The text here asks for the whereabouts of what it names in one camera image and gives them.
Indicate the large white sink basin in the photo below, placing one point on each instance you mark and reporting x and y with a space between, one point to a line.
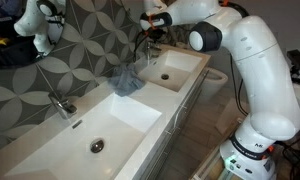
86 140

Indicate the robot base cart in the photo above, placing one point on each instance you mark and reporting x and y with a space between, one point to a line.
210 166

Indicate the small round wall mirror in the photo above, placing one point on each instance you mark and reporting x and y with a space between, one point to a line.
133 8

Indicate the large round wall mirror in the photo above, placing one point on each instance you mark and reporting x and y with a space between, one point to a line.
20 36

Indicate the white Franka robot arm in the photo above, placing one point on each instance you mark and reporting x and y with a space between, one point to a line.
263 80

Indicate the beige bath mat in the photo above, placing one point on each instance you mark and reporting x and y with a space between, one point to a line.
230 115

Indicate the blue crumpled cloth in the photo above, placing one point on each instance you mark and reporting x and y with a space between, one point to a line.
126 81

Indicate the white toilet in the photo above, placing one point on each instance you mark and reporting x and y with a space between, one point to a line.
212 83

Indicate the chrome large sink drain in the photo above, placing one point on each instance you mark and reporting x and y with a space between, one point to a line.
97 145

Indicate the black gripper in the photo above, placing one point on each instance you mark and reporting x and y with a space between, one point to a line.
155 33

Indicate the black camera on stand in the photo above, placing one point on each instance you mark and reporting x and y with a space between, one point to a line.
298 61

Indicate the dark small sink drain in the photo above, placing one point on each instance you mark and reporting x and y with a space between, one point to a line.
165 76

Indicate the small white sink basin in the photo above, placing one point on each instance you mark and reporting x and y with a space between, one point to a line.
171 68

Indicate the grey vanity cabinet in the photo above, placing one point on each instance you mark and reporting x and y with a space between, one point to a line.
176 123

